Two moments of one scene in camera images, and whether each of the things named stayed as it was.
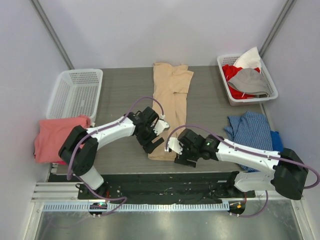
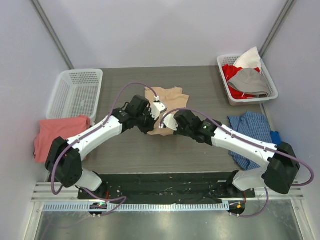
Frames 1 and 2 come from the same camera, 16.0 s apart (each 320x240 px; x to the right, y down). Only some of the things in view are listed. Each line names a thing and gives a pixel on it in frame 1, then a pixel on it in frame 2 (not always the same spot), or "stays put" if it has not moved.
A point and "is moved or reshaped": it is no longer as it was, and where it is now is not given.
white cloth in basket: (249, 59) stays put
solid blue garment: (277, 145) stays put
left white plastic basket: (76, 92) stays put
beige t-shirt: (169, 107) is moved or reshaped
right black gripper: (185, 156) → (178, 130)
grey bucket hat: (248, 80) stays put
